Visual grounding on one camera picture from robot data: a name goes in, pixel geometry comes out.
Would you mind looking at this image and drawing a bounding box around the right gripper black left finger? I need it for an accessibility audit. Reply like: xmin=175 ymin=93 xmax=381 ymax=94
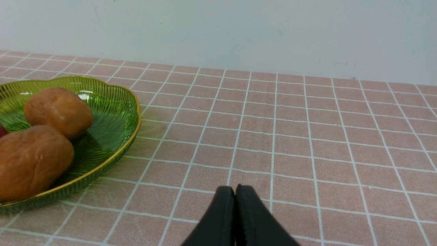
xmin=182 ymin=186 xmax=236 ymax=246

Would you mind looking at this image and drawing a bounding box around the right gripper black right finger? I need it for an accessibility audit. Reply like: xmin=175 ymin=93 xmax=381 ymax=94
xmin=235 ymin=184 xmax=300 ymax=246

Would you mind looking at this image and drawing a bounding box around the pink checked tablecloth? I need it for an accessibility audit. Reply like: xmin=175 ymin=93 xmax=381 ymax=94
xmin=1 ymin=51 xmax=437 ymax=246

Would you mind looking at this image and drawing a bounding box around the green glass plate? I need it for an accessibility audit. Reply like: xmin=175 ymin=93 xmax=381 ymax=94
xmin=1 ymin=76 xmax=142 ymax=215

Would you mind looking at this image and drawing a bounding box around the brown potato on plate, front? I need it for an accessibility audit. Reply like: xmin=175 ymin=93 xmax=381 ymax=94
xmin=0 ymin=125 xmax=74 ymax=202

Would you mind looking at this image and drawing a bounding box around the brown potato on plate,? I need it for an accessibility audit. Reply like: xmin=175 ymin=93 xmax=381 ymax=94
xmin=0 ymin=125 xmax=74 ymax=202
xmin=24 ymin=87 xmax=94 ymax=140

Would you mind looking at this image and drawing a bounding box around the brown potato on plate, rear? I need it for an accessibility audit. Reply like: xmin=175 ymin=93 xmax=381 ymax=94
xmin=24 ymin=87 xmax=94 ymax=140

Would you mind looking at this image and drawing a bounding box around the red vegetable on plate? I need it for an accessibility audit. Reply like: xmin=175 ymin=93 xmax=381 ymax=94
xmin=0 ymin=125 xmax=9 ymax=138

